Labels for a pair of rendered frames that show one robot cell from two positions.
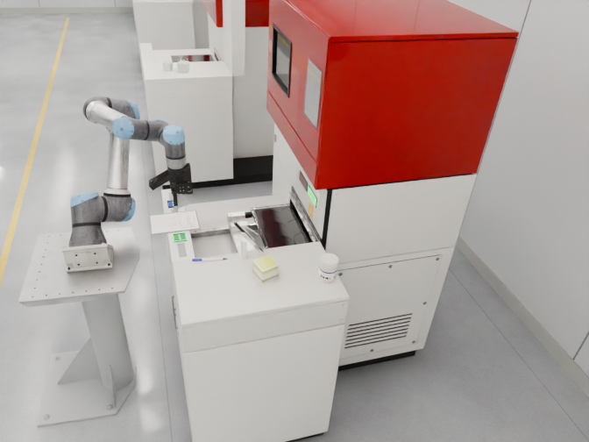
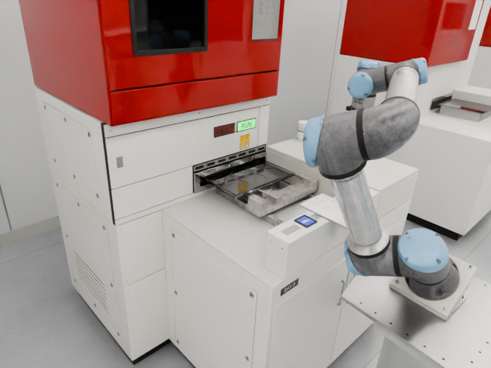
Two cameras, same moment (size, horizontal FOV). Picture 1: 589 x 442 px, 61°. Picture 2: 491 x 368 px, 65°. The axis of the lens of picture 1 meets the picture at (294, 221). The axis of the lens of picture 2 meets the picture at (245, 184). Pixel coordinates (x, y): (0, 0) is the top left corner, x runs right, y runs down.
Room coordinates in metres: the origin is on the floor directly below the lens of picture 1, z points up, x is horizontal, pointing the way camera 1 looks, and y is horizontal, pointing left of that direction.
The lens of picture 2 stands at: (2.58, 1.47, 1.63)
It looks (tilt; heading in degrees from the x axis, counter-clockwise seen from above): 26 degrees down; 244
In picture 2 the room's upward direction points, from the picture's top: 3 degrees clockwise
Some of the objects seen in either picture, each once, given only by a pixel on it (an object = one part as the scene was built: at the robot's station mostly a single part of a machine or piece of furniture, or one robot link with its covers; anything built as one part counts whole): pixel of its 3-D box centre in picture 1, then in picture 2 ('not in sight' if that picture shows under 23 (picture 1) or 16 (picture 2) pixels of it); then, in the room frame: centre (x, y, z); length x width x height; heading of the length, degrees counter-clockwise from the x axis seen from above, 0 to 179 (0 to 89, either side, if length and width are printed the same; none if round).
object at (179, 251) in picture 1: (177, 233); (326, 225); (1.78, 0.52, 0.89); 0.55 x 0.09 x 0.14; 19
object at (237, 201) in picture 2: (242, 228); (256, 211); (1.93, 0.25, 0.84); 0.50 x 0.02 x 0.03; 109
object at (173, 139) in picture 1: (173, 141); (367, 78); (1.67, 0.47, 1.41); 0.09 x 0.08 x 0.11; 40
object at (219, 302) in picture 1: (258, 292); (337, 170); (1.44, 0.12, 0.89); 0.62 x 0.35 x 0.14; 109
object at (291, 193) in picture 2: (243, 240); (283, 197); (1.79, 0.23, 0.87); 0.36 x 0.08 x 0.03; 19
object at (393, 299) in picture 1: (346, 267); (162, 238); (2.20, -0.32, 0.41); 0.82 x 0.71 x 0.82; 19
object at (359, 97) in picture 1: (371, 77); (153, 20); (2.19, -0.29, 1.52); 0.81 x 0.75 x 0.59; 19
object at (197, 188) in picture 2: (302, 224); (232, 170); (1.92, -0.04, 0.89); 0.44 x 0.02 x 0.10; 19
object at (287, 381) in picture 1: (241, 322); (286, 278); (1.73, 0.23, 0.41); 0.97 x 0.64 x 0.82; 19
